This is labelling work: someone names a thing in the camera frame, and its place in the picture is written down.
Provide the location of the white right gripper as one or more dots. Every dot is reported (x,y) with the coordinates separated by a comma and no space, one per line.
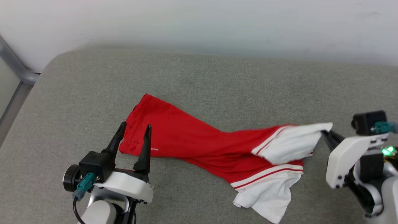
(343,158)

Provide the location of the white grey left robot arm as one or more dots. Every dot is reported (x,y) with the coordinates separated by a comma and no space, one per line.
(99,213)

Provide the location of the grey fabric sofa cushion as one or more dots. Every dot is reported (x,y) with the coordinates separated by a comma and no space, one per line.
(217,81)

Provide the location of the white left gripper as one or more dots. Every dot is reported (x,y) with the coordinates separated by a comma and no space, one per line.
(127,186)

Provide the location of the red white basketball jersey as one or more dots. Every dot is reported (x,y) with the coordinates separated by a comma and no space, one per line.
(192,140)

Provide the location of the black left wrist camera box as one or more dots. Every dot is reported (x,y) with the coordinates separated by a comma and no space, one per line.
(94,165)

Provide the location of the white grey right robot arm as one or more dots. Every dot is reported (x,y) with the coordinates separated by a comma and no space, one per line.
(379,174)

